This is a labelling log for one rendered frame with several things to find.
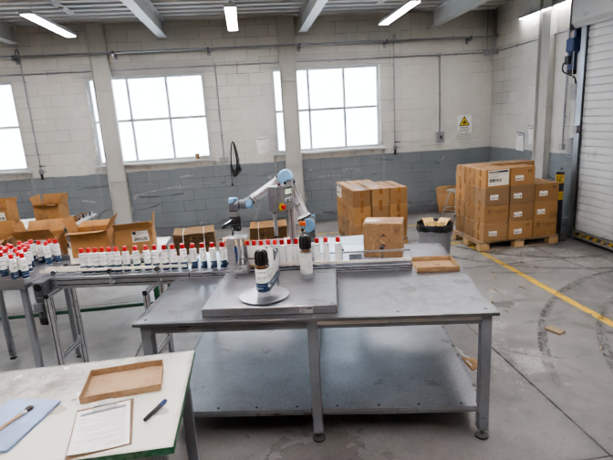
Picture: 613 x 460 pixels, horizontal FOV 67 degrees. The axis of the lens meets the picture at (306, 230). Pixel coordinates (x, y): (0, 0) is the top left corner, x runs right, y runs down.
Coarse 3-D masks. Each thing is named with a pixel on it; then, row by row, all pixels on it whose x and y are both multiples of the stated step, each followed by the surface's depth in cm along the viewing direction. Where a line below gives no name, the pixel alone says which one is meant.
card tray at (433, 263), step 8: (416, 256) 353; (424, 256) 353; (432, 256) 352; (440, 256) 352; (448, 256) 352; (416, 264) 347; (424, 264) 346; (432, 264) 344; (440, 264) 343; (448, 264) 342; (456, 264) 334; (424, 272) 329
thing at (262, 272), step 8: (256, 256) 280; (264, 256) 280; (256, 264) 282; (264, 264) 281; (256, 272) 282; (264, 272) 281; (256, 280) 284; (264, 280) 282; (256, 288) 287; (264, 288) 284; (264, 296) 284
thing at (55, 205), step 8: (32, 200) 624; (40, 200) 644; (48, 200) 647; (56, 200) 648; (64, 200) 637; (40, 208) 622; (48, 208) 623; (56, 208) 624; (64, 208) 637; (40, 216) 624; (48, 216) 625; (56, 216) 626; (64, 216) 635
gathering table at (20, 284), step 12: (36, 264) 393; (60, 264) 389; (0, 276) 366; (36, 276) 360; (0, 288) 341; (12, 288) 340; (24, 288) 340; (0, 300) 404; (24, 300) 345; (0, 312) 407; (72, 312) 403; (72, 324) 406; (12, 336) 416; (36, 336) 355; (12, 348) 415; (36, 348) 354; (36, 360) 357
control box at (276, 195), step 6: (270, 186) 337; (276, 186) 335; (282, 186) 337; (288, 186) 342; (270, 192) 337; (276, 192) 333; (282, 192) 337; (270, 198) 339; (276, 198) 335; (282, 198) 338; (270, 204) 340; (276, 204) 336; (282, 204) 338; (288, 204) 344; (270, 210) 341; (276, 210) 337; (282, 210) 339
